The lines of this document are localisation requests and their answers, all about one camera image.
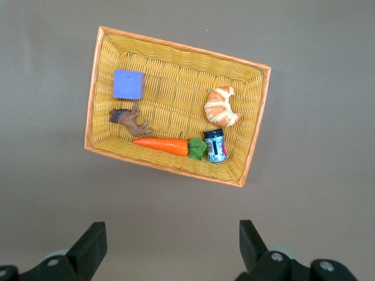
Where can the small blue drink can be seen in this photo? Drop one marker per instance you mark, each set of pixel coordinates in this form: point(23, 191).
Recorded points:
point(215, 147)

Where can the brown toy lion figure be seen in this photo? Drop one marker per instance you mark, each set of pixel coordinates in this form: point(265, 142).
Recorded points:
point(132, 123)

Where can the purple foam cube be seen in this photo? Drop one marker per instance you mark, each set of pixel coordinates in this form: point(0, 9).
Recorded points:
point(129, 85)

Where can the orange wicker basket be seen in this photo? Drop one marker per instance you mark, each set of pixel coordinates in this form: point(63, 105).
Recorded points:
point(175, 87)

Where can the orange toy carrot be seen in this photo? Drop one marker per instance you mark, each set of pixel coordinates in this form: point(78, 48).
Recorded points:
point(164, 145)

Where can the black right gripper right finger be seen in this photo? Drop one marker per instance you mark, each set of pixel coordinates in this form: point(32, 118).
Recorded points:
point(263, 269)

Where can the toy croissant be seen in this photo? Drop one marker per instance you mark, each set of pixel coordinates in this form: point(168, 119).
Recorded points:
point(219, 111)

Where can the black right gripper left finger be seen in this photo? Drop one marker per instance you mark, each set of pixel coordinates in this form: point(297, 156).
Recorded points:
point(79, 257)

